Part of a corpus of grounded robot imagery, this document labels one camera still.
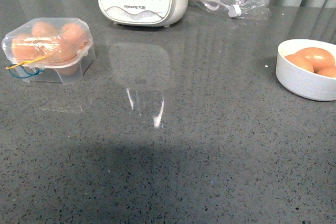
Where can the clear plastic egg box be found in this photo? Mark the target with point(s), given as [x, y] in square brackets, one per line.
[85, 54]

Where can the white power cord plug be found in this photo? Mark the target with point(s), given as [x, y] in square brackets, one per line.
[215, 5]

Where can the white round bowl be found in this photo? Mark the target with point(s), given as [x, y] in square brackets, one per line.
[300, 81]

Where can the brown egg in bowl top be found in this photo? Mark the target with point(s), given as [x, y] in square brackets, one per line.
[318, 57]

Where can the brown egg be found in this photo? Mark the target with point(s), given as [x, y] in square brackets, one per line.
[318, 57]
[300, 62]
[44, 29]
[62, 55]
[328, 72]
[24, 48]
[74, 34]

